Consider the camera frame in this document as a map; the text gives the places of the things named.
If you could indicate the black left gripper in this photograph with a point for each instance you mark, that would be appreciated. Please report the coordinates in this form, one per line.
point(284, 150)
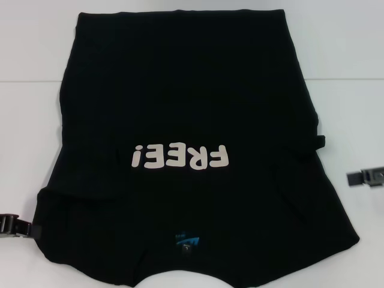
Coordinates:
point(9, 225)

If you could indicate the black shirt with FREE print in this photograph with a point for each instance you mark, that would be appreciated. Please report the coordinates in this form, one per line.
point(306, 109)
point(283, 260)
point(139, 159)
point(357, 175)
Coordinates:
point(192, 90)

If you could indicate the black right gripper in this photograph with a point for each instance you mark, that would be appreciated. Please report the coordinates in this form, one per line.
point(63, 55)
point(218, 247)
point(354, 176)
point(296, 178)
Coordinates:
point(373, 177)

